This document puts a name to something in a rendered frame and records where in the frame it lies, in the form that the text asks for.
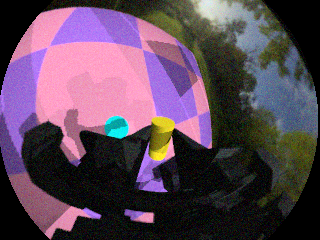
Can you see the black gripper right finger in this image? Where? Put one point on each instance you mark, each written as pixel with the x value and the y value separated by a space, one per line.
pixel 193 160

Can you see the yellow cylinder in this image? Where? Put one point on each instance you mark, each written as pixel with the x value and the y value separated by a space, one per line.
pixel 161 132

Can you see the cyan circle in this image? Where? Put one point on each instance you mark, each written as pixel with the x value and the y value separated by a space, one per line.
pixel 116 126

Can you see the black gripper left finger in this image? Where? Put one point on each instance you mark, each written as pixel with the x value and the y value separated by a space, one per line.
pixel 129 151

